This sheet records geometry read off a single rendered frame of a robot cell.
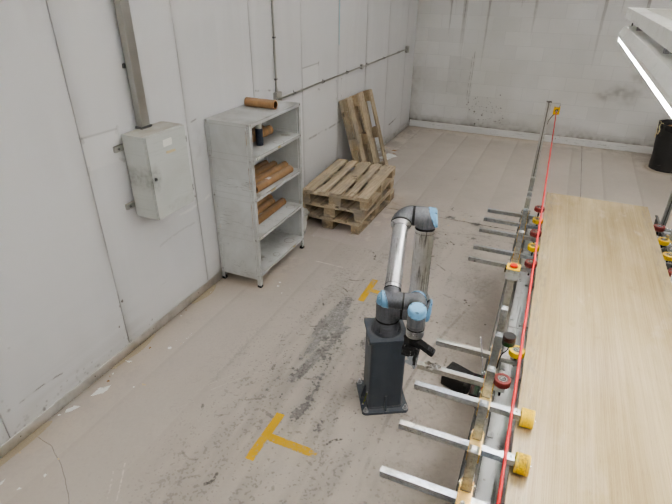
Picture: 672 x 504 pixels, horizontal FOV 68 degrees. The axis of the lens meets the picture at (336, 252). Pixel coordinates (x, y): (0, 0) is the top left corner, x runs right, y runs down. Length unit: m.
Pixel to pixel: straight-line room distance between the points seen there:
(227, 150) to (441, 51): 6.37
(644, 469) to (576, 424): 0.28
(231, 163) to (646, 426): 3.39
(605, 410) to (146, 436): 2.65
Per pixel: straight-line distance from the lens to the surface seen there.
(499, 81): 9.91
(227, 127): 4.29
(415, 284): 3.03
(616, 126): 10.01
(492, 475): 2.57
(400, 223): 2.82
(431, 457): 3.38
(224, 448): 3.42
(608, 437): 2.52
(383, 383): 3.42
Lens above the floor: 2.59
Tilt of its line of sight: 29 degrees down
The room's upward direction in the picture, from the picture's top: 1 degrees clockwise
